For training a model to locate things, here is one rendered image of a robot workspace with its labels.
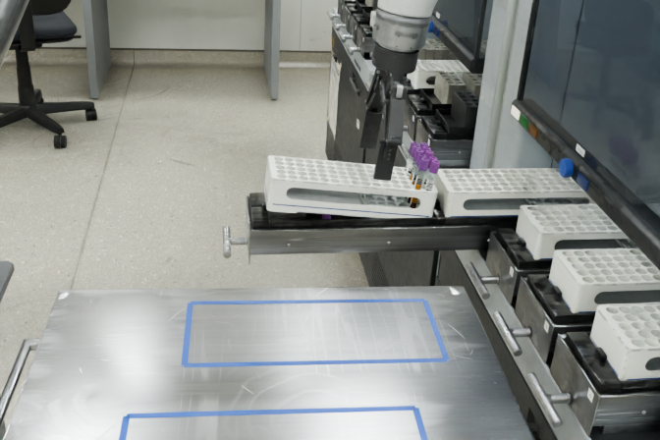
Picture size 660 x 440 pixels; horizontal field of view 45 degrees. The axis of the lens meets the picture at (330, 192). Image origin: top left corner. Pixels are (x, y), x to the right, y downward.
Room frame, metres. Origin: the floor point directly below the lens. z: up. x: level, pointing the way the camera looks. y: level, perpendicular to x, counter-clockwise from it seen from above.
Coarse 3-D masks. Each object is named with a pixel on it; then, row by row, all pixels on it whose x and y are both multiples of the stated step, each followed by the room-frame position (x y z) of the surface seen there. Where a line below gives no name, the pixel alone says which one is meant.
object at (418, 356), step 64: (64, 320) 0.88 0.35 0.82; (128, 320) 0.89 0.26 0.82; (192, 320) 0.90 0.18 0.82; (256, 320) 0.91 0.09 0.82; (320, 320) 0.92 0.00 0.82; (384, 320) 0.93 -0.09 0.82; (448, 320) 0.94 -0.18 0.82; (64, 384) 0.76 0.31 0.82; (128, 384) 0.76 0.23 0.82; (192, 384) 0.77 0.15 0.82; (256, 384) 0.78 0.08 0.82; (320, 384) 0.78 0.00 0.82; (384, 384) 0.79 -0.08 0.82; (448, 384) 0.80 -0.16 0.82
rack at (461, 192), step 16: (448, 176) 1.34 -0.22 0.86; (464, 176) 1.34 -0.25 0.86; (480, 176) 1.35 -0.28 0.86; (496, 176) 1.36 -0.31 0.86; (512, 176) 1.35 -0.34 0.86; (528, 176) 1.36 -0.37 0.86; (544, 176) 1.37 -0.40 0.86; (560, 176) 1.36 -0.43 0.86; (448, 192) 1.27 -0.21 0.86; (464, 192) 1.27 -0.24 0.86; (480, 192) 1.27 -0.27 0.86; (496, 192) 1.28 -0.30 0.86; (512, 192) 1.28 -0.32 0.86; (528, 192) 1.29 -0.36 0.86; (544, 192) 1.29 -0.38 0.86; (560, 192) 1.30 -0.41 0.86; (576, 192) 1.30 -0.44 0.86; (448, 208) 1.27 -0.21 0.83; (464, 208) 1.27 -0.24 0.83; (480, 208) 1.32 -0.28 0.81; (496, 208) 1.33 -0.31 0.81; (512, 208) 1.33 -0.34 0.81
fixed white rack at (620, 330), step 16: (624, 304) 0.94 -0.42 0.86; (640, 304) 0.94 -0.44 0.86; (656, 304) 0.94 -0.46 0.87; (608, 320) 0.89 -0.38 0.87; (624, 320) 0.90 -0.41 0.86; (640, 320) 0.90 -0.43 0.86; (656, 320) 0.90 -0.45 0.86; (592, 336) 0.92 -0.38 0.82; (608, 336) 0.88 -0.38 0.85; (624, 336) 0.86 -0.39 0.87; (640, 336) 0.86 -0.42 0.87; (656, 336) 0.88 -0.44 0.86; (608, 352) 0.87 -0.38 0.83; (624, 352) 0.84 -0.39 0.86; (640, 352) 0.83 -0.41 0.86; (656, 352) 0.84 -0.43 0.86; (624, 368) 0.83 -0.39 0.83; (640, 368) 0.83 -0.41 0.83; (656, 368) 0.87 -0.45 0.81
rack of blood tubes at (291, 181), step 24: (288, 168) 1.28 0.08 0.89; (312, 168) 1.28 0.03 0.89; (336, 168) 1.30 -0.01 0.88; (360, 168) 1.32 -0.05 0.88; (264, 192) 1.28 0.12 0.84; (288, 192) 1.29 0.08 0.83; (312, 192) 1.30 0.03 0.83; (336, 192) 1.32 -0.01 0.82; (360, 192) 1.32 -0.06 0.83; (384, 192) 1.25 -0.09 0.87; (408, 192) 1.25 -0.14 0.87; (432, 192) 1.26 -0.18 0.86; (360, 216) 1.24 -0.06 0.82; (384, 216) 1.25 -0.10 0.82; (408, 216) 1.25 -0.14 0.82
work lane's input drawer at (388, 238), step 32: (256, 192) 1.31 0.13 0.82; (256, 224) 1.20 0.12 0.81; (288, 224) 1.21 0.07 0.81; (320, 224) 1.22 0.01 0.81; (352, 224) 1.23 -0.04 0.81; (384, 224) 1.24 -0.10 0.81; (416, 224) 1.25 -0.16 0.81; (448, 224) 1.26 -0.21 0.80; (480, 224) 1.27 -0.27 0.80; (512, 224) 1.27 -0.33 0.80; (224, 256) 1.20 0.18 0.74
